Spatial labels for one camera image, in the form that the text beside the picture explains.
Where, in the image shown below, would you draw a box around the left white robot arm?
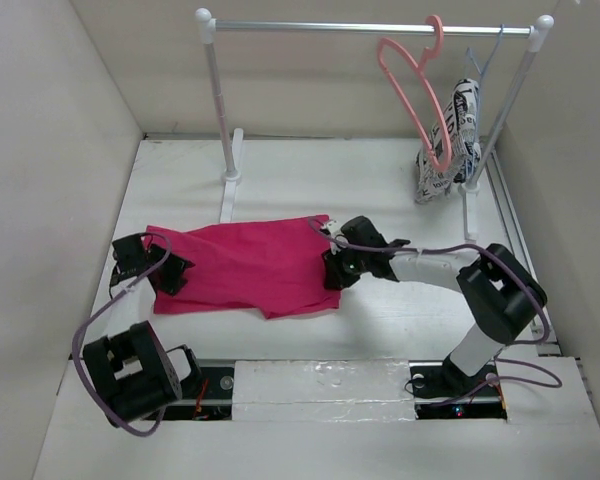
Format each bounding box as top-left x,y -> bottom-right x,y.
72,232 -> 208,437

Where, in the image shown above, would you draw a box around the pink trousers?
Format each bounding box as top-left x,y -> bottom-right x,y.
147,217 -> 341,319

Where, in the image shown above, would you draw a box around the black white printed garment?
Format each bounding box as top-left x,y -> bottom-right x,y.
415,78 -> 481,204

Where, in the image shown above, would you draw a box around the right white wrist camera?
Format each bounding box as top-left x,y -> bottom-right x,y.
319,220 -> 341,238

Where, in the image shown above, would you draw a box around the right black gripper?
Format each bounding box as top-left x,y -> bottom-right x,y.
321,241 -> 369,290

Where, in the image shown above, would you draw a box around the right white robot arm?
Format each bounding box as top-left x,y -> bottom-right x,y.
310,216 -> 547,398

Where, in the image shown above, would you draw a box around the white metal clothes rack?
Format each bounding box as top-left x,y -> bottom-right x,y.
195,7 -> 555,244

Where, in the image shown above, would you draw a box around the blue wire hanger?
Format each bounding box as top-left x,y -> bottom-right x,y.
452,23 -> 506,184

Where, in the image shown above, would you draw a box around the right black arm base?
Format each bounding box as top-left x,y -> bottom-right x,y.
404,361 -> 507,421

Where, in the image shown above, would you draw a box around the pink plastic hanger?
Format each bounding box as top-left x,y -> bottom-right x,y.
377,14 -> 454,172

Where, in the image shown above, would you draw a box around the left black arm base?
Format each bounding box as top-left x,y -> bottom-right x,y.
163,360 -> 235,421

